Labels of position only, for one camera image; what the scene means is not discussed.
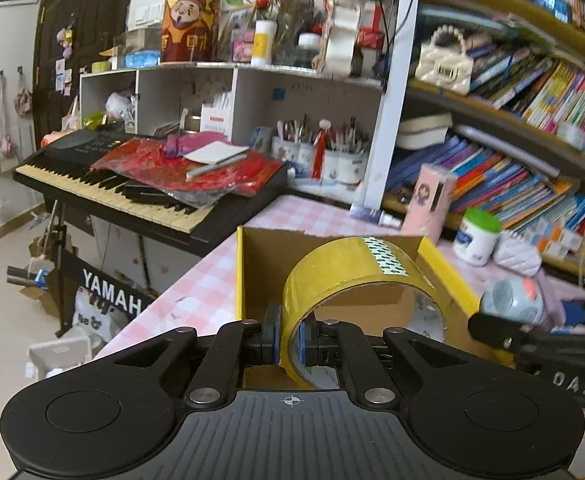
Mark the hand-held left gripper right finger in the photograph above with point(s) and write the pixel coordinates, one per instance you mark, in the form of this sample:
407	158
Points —
304	345

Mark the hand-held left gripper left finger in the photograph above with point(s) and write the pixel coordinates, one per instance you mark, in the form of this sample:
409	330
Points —
271	335

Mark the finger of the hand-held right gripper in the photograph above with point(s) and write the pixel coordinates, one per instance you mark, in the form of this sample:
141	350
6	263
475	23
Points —
497	332

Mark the yellow cardboard box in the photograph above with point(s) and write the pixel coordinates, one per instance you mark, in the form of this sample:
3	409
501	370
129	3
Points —
272	270

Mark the orange blue carton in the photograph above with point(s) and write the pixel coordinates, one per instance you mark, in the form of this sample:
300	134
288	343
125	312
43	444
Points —
565	240
557	252

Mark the white quilted pouch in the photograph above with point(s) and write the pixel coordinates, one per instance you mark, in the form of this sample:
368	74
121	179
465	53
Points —
517	255

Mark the white jar green lid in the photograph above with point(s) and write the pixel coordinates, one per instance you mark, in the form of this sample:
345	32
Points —
475	242

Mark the white glue tube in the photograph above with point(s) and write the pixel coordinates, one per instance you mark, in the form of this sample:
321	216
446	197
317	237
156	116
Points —
372	215

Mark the row of large colourful books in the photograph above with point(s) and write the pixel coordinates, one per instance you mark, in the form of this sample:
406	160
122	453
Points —
497	185

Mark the pink cartoon dispenser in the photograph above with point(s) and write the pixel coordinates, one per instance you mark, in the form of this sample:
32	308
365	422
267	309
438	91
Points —
425	200

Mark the red plastic bag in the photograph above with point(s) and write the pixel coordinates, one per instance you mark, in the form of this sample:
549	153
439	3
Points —
232	175

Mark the black keyboard stand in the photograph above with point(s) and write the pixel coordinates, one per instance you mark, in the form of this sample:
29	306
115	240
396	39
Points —
112	290

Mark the white shopping bag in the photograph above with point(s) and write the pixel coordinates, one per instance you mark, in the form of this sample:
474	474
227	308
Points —
97	317

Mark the silver flat bar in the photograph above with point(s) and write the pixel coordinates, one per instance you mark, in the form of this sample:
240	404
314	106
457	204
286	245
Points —
212	169

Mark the white pen cup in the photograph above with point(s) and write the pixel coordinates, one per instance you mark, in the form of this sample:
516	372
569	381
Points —
310	152
353	170
332	169
285	150

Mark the white light bar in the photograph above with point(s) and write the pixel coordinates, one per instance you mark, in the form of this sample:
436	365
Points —
507	152

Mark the white notepad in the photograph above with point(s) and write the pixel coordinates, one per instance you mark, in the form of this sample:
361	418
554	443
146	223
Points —
215	152

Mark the magenta plastic wrap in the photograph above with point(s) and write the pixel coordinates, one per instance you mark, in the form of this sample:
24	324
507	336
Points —
180	142

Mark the white plastic bin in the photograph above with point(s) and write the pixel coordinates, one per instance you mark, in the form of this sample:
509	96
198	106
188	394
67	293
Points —
57	355

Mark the thick white book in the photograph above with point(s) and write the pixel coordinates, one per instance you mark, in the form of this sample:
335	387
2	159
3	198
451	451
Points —
422	130

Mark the white box red stripe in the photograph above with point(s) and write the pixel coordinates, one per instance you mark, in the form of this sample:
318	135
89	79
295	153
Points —
216	122

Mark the row of thin colourful books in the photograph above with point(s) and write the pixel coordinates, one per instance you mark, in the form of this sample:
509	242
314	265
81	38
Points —
547	90

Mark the white shelf unit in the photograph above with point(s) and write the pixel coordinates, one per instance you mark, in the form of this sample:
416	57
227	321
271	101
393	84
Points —
252	90

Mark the wooden bookshelf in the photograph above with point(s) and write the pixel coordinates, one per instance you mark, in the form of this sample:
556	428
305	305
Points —
392	110

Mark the black electronic keyboard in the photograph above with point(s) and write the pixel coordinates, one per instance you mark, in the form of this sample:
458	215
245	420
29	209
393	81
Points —
72	175

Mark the white pearl quilted handbag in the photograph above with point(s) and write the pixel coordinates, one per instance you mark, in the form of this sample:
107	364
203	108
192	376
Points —
445	65

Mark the clear plastic bag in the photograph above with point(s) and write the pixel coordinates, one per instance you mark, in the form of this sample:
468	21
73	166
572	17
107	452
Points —
120	106

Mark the dark jar white lid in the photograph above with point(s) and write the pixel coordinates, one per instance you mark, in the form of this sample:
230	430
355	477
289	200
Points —
307	50

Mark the white bottle yellow label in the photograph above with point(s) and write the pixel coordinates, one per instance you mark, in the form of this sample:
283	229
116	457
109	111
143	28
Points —
263	42

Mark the white ribbon roll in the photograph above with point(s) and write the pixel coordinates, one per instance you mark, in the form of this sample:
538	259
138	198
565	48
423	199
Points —
340	40

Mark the blue tissue pack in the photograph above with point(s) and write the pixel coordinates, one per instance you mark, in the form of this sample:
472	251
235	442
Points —
142	59

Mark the small yellow tape roll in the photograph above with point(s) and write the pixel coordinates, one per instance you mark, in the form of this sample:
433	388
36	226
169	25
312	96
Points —
101	67

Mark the cartoon fortune god box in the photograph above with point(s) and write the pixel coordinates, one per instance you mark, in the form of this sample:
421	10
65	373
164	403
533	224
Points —
190	25

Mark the clear acrylic box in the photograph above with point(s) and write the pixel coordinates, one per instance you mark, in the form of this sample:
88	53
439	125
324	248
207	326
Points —
137	40

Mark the pink hanging bag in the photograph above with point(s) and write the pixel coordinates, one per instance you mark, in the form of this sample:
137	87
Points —
22	100
5	135

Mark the dark wooden door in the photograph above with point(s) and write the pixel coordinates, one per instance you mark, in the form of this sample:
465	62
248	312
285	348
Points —
87	10

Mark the white light switch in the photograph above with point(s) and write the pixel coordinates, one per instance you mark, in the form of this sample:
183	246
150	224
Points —
147	15

